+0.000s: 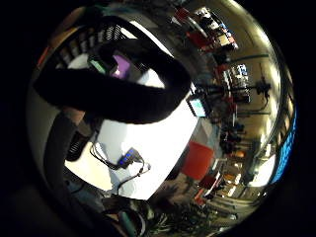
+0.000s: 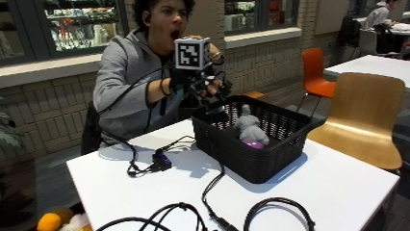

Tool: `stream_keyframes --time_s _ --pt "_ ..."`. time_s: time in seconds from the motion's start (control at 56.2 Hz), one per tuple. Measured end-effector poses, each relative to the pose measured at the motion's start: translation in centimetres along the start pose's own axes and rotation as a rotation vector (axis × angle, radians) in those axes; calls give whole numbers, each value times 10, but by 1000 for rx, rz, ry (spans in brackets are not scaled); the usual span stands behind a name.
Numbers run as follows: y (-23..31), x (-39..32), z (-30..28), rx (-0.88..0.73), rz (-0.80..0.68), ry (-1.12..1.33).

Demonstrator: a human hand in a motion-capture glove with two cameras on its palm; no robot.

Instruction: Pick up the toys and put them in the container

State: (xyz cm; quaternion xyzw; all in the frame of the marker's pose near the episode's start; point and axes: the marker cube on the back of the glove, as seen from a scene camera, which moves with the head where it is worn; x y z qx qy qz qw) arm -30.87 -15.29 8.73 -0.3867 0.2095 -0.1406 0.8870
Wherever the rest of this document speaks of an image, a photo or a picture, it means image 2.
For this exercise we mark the purple round toy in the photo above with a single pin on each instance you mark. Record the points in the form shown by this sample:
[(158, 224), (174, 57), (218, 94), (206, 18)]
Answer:
[(254, 144)]

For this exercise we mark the black woven plastic basket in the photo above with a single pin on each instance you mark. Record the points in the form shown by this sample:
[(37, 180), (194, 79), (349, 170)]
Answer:
[(238, 157)]

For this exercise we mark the dark framed shop window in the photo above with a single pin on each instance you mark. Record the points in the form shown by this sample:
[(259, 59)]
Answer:
[(259, 14), (64, 25)]

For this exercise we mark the orange and white soft toy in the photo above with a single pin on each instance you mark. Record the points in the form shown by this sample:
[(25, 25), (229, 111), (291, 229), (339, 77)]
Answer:
[(60, 220)]

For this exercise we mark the white side table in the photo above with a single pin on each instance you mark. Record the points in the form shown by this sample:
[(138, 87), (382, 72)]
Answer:
[(375, 67)]

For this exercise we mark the green potted plant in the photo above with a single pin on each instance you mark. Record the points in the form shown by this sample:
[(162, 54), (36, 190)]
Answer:
[(6, 133)]

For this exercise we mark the black chair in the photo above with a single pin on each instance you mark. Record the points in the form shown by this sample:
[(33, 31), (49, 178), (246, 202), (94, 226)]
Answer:
[(90, 131)]

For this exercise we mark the white marker cube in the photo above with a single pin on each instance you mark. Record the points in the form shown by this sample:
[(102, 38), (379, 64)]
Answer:
[(190, 53)]

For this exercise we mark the light wooden chair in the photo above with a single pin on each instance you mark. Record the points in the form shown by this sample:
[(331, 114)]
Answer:
[(367, 118)]

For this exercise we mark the orange plastic chair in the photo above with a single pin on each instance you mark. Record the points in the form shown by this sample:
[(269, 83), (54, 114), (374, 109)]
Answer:
[(315, 80)]

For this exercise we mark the the person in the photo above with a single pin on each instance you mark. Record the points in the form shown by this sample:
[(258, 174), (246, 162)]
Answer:
[(124, 73)]

